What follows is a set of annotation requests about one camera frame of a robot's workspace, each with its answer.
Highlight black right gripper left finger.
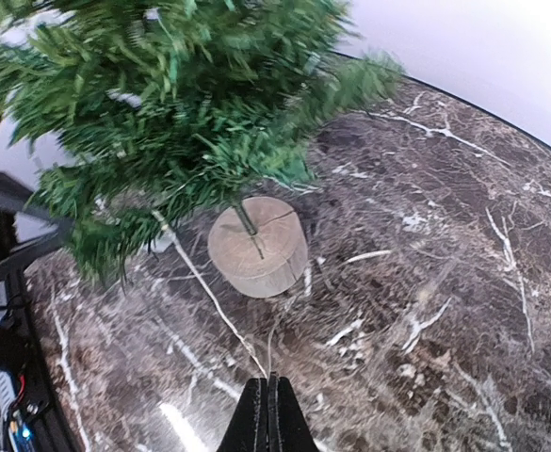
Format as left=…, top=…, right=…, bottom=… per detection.
left=217, top=378, right=268, bottom=452

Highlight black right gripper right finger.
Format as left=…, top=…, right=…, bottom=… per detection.
left=267, top=373, right=318, bottom=452

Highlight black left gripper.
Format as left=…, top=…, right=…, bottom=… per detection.
left=0, top=171, right=73, bottom=278

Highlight thin wire fairy light string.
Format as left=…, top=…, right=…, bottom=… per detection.
left=152, top=209, right=285, bottom=378

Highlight small green christmas tree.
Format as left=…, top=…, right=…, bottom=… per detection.
left=0, top=1, right=403, bottom=299

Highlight black front rail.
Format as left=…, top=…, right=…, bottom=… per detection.
left=6, top=270, right=81, bottom=451

